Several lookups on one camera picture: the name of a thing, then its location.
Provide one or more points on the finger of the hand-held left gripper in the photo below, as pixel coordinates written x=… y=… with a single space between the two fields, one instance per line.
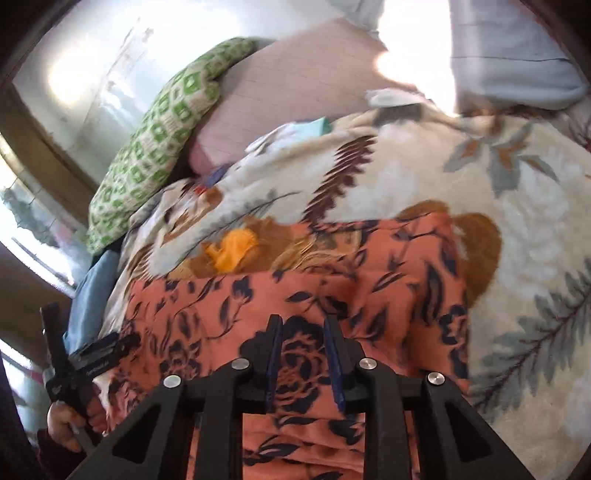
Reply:
x=117 y=347

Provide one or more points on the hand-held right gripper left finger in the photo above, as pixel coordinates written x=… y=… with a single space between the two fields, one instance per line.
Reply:
x=273 y=364

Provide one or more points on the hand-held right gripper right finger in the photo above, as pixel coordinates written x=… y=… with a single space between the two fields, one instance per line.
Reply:
x=334 y=364

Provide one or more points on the orange floral garment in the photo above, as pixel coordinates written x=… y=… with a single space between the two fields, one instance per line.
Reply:
x=392 y=286

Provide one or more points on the person's left hand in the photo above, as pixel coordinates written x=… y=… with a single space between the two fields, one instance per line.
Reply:
x=60 y=422

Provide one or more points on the blue cloth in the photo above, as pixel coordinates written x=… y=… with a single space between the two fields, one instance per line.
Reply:
x=92 y=300

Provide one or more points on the yellow-orange small cloth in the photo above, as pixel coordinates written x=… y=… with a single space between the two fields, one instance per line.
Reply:
x=233 y=251

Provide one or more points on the window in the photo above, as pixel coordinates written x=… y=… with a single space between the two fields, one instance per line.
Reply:
x=32 y=217

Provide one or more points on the colourful small packet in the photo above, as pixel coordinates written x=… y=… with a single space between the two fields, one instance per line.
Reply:
x=210 y=180

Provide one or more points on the green patterned pillow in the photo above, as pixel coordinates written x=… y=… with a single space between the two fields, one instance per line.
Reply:
x=157 y=138

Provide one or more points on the white and teal small cloth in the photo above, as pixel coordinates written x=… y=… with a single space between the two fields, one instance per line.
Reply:
x=295 y=131

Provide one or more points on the cream leaf-print blanket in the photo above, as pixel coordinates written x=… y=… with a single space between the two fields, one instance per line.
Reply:
x=531 y=230

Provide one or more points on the pink pillow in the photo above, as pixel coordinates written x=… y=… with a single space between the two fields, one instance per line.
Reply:
x=300 y=78

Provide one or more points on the light blue pillow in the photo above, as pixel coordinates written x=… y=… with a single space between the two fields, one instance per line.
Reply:
x=512 y=69

